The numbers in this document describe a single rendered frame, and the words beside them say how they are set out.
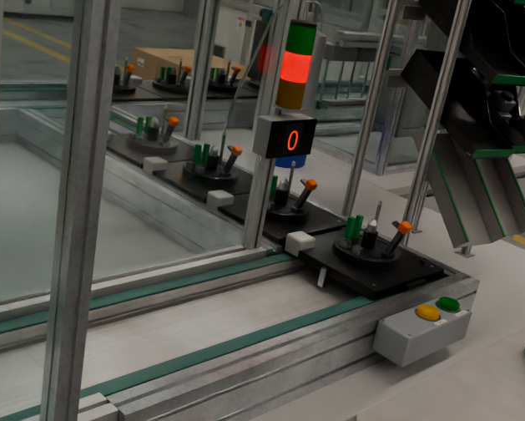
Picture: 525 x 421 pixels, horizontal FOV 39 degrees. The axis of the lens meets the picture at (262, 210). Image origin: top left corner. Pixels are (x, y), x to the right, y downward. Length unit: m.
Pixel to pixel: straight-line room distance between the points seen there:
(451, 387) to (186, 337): 0.49
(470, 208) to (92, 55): 1.22
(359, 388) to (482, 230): 0.60
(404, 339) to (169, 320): 0.40
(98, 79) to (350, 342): 0.74
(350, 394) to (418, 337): 0.15
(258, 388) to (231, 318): 0.21
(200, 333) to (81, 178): 0.58
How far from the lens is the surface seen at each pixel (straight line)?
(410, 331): 1.32
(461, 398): 1.39
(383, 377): 1.37
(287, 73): 1.37
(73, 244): 0.76
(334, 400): 1.27
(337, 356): 1.28
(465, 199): 1.77
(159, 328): 1.26
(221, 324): 1.30
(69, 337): 0.81
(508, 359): 1.57
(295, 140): 1.41
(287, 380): 1.20
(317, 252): 1.52
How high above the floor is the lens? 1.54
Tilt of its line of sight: 20 degrees down
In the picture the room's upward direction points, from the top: 11 degrees clockwise
